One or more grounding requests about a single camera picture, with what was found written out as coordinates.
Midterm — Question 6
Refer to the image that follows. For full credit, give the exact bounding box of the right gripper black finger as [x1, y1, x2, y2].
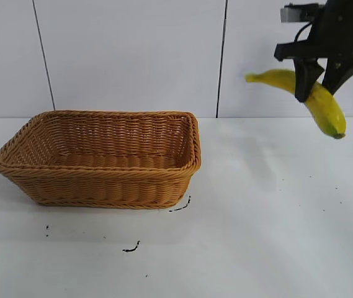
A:
[293, 58, 325, 104]
[321, 57, 353, 96]

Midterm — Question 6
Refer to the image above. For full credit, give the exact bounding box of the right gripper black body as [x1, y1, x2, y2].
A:
[274, 0, 353, 65]

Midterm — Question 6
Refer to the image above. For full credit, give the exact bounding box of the yellow banana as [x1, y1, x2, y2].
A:
[246, 68, 347, 140]

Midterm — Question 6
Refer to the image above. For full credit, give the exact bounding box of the woven wicker rectangular basket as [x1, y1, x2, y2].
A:
[0, 109, 202, 209]

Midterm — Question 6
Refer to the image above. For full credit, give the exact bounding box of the black camera cable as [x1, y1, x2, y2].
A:
[293, 19, 315, 43]

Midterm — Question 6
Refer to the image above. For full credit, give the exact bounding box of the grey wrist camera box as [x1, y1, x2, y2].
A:
[280, 2, 324, 24]

